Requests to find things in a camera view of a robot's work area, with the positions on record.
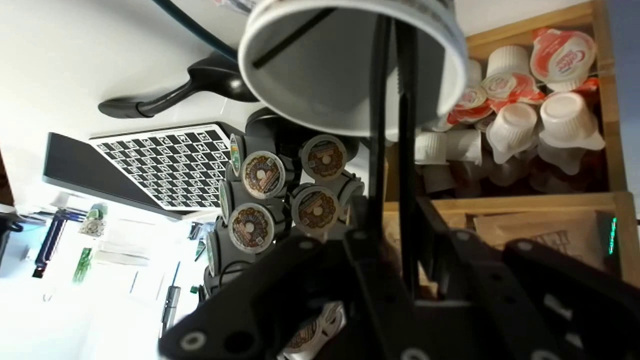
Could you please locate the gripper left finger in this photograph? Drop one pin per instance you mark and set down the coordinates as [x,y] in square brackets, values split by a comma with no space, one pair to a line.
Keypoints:
[310,270]

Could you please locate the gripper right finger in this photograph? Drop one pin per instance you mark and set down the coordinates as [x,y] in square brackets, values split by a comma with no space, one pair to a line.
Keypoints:
[550,295]

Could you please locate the black tongs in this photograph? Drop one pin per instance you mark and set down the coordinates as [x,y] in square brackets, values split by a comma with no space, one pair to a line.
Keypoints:
[408,150]

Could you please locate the wooden stand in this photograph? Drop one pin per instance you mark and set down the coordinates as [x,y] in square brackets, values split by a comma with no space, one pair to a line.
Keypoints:
[617,150]

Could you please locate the coffee pod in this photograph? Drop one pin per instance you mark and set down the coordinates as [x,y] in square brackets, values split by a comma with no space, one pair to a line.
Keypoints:
[263,174]
[251,228]
[324,157]
[311,332]
[315,209]

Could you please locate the row of brown packets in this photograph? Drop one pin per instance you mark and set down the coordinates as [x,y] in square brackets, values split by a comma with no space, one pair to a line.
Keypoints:
[545,230]

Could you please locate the black coffee pod carousel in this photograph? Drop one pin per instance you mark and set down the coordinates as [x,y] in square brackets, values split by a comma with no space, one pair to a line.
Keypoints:
[287,145]

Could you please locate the heap of creamer cups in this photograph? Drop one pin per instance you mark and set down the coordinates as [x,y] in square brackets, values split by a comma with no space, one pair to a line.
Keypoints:
[520,120]

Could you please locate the black and white calibration board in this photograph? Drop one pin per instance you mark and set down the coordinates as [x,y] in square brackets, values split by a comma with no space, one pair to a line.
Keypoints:
[165,165]

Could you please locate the white paper cup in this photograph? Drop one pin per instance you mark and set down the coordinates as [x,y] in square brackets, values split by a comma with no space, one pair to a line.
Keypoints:
[325,65]

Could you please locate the black plastic ladle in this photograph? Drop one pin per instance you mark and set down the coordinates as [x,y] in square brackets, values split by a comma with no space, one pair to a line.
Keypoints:
[210,80]

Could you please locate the black stir stick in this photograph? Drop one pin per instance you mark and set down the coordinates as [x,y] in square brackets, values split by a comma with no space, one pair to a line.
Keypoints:
[292,39]

